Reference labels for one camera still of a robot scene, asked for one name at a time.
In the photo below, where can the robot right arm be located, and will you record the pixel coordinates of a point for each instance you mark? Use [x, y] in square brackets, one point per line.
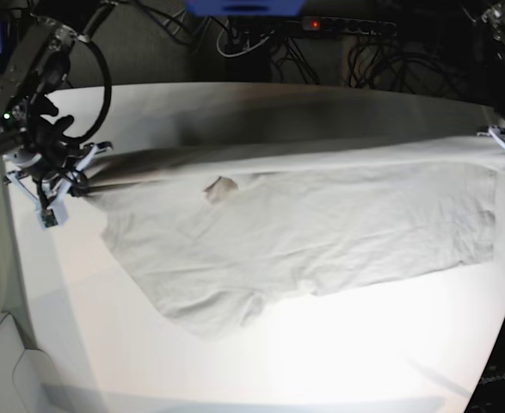
[32, 132]

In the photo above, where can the light grey t-shirt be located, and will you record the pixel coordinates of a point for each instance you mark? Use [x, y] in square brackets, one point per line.
[212, 245]

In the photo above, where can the blue box overhead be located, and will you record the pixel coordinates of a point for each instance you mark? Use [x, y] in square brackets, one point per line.
[245, 7]

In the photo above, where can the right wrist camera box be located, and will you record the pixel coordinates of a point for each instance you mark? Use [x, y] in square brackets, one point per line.
[50, 218]

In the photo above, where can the black power strip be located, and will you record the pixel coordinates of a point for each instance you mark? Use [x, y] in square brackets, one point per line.
[338, 25]

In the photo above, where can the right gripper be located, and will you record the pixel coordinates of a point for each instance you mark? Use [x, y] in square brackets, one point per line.
[48, 175]

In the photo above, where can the grey side cabinet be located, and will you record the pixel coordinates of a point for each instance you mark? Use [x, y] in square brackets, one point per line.
[21, 388]

